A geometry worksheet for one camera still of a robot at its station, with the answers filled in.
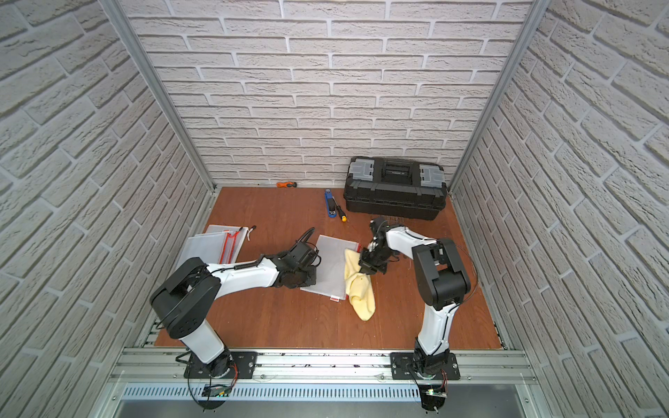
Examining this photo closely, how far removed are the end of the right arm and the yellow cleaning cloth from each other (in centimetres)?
3

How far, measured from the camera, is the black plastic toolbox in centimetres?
99

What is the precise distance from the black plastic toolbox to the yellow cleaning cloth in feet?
0.83

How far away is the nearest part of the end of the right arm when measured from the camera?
2.71ft

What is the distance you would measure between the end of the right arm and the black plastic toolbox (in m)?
0.23

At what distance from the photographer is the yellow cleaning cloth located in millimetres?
844
